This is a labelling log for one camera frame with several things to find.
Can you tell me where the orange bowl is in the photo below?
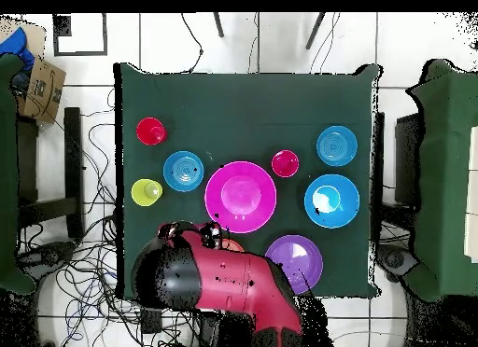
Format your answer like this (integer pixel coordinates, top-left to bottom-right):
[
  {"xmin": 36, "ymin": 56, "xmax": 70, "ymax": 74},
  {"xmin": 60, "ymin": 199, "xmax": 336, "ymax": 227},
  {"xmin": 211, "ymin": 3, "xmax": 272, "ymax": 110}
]
[{"xmin": 219, "ymin": 237, "xmax": 245, "ymax": 253}]

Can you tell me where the purple bowl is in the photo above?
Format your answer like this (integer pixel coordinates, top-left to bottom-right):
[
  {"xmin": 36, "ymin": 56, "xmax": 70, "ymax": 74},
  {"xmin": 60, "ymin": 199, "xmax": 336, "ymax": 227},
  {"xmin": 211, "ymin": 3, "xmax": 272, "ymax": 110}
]
[{"xmin": 264, "ymin": 234, "xmax": 324, "ymax": 295}]

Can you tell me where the large blue bowl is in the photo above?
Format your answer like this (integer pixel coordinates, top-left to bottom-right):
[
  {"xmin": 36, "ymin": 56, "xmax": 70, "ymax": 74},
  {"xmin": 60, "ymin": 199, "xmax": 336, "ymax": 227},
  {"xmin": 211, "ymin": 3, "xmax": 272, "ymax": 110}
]
[{"xmin": 303, "ymin": 173, "xmax": 360, "ymax": 229}]

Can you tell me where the black hanging cable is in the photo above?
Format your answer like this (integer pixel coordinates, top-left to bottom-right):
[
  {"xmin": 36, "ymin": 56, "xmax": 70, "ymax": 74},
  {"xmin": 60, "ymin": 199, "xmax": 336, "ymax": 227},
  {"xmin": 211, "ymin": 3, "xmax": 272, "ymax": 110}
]
[{"xmin": 181, "ymin": 12, "xmax": 204, "ymax": 74}]

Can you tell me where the large pink bowl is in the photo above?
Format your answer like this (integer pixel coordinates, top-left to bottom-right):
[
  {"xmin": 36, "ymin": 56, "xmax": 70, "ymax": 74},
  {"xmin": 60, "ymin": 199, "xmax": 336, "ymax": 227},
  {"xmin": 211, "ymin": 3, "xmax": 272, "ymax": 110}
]
[{"xmin": 204, "ymin": 160, "xmax": 278, "ymax": 234}]

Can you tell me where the black chair frame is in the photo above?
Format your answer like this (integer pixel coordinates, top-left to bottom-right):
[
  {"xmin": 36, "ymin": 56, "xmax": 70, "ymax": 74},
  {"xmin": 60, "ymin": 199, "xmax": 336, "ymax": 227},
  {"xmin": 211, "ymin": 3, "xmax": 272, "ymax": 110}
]
[{"xmin": 16, "ymin": 106, "xmax": 85, "ymax": 240}]

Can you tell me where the blue cloth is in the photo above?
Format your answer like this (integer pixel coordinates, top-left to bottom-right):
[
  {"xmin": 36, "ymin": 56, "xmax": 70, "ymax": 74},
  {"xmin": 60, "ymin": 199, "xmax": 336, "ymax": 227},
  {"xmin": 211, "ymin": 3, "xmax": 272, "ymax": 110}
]
[{"xmin": 0, "ymin": 27, "xmax": 35, "ymax": 72}]

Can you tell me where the cardboard box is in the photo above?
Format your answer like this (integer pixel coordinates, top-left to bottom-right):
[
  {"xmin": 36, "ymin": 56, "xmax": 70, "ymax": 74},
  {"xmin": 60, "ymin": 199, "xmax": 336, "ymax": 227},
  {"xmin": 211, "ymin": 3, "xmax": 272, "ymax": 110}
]
[{"xmin": 0, "ymin": 17, "xmax": 67, "ymax": 124}]

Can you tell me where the red cup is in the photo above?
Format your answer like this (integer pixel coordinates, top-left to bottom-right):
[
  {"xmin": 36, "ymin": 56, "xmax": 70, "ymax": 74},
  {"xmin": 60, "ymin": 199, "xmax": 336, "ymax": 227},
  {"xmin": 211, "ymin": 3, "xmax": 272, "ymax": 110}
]
[{"xmin": 135, "ymin": 117, "xmax": 168, "ymax": 146}]

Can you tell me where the dark grey stand base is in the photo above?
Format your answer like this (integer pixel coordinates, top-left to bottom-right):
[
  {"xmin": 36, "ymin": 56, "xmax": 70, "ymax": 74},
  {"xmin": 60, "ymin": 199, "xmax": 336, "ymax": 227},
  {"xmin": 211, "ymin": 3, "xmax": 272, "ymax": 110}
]
[
  {"xmin": 376, "ymin": 243, "xmax": 419, "ymax": 283},
  {"xmin": 16, "ymin": 241, "xmax": 77, "ymax": 279}
]

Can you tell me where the yellow cup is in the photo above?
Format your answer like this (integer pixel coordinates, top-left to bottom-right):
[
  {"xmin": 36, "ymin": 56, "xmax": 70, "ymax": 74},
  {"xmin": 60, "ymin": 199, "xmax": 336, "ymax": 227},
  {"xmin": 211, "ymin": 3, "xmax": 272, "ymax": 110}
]
[{"xmin": 131, "ymin": 178, "xmax": 164, "ymax": 207}]

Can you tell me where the dark green tablecloth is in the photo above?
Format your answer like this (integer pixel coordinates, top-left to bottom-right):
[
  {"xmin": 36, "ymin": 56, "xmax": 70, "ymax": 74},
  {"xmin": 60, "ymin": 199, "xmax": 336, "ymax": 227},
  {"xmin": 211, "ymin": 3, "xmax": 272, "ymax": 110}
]
[{"xmin": 113, "ymin": 62, "xmax": 384, "ymax": 300}]

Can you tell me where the green cloth on side table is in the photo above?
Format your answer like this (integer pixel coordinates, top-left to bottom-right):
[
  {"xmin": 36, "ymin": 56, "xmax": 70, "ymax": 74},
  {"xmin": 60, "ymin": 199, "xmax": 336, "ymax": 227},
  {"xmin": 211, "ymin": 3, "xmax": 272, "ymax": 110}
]
[
  {"xmin": 406, "ymin": 59, "xmax": 478, "ymax": 302},
  {"xmin": 0, "ymin": 53, "xmax": 36, "ymax": 296}
]

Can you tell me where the white box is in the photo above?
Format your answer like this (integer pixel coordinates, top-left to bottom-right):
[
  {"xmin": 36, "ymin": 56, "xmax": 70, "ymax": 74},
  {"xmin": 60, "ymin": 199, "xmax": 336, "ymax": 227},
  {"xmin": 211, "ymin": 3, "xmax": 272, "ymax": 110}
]
[{"xmin": 463, "ymin": 125, "xmax": 478, "ymax": 264}]

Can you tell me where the crimson cup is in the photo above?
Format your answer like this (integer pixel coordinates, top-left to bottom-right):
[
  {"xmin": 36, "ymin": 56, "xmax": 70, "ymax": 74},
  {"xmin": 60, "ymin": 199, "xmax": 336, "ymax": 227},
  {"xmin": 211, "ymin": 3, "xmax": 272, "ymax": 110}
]
[{"xmin": 271, "ymin": 149, "xmax": 301, "ymax": 178}]

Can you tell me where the small blue bowl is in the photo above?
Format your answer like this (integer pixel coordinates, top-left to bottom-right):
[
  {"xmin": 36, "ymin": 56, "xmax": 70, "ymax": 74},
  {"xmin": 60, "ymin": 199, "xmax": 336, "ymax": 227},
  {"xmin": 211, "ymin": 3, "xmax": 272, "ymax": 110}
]
[
  {"xmin": 162, "ymin": 150, "xmax": 205, "ymax": 193},
  {"xmin": 316, "ymin": 125, "xmax": 359, "ymax": 168}
]

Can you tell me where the black power strip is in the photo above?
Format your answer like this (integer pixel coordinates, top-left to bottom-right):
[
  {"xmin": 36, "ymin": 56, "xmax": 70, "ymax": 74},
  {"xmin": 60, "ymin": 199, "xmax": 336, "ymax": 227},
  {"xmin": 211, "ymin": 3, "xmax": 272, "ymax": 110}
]
[{"xmin": 140, "ymin": 308, "xmax": 162, "ymax": 335}]

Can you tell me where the black monitor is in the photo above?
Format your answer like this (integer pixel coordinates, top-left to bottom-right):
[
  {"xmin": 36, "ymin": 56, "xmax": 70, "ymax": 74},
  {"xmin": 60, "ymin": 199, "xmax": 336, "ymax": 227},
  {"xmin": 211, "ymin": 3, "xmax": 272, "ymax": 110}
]
[{"xmin": 394, "ymin": 113, "xmax": 425, "ymax": 206}]

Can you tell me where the tangle of floor cables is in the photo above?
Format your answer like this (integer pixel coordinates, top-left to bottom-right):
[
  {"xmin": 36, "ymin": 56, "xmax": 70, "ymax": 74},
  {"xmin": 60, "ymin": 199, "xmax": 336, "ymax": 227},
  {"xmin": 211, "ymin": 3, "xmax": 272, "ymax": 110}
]
[{"xmin": 18, "ymin": 89, "xmax": 195, "ymax": 347}]

